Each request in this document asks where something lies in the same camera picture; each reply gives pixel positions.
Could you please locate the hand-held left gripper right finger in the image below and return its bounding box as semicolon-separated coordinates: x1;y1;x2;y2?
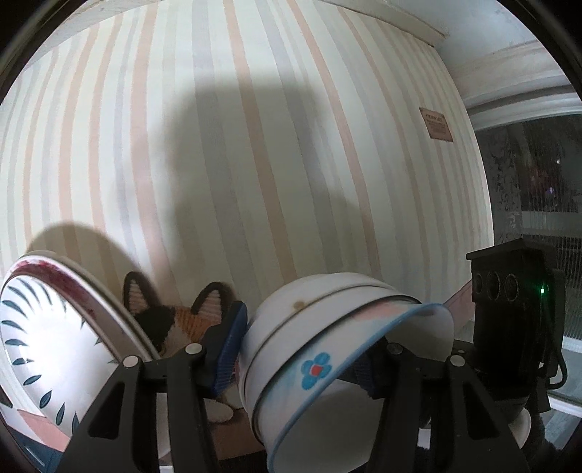
355;343;530;473

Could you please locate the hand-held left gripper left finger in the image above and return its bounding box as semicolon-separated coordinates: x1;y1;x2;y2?
57;301;248;473

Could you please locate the white bowl with blue flowers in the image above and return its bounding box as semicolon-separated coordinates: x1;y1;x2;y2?
255;302;455;473

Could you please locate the white bowl with red flowers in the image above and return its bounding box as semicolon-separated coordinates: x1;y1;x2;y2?
239;272;421;460

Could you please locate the white plate with pink flowers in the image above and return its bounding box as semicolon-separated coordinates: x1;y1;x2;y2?
0;250;176;460

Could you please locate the white plate with blue strokes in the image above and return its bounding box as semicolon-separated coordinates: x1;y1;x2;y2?
0;275;128;437

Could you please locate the calico cat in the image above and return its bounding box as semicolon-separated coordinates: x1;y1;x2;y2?
124;271;248;424

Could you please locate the brown tablecloth label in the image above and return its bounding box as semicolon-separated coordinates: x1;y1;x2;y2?
419;107;454;143

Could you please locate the striped tablecloth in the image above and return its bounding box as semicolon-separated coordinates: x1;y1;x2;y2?
0;0;495;355

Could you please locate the black cable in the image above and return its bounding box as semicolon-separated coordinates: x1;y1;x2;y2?
541;273;569;391

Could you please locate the window with white frame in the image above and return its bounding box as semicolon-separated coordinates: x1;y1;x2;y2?
468;86;582;410

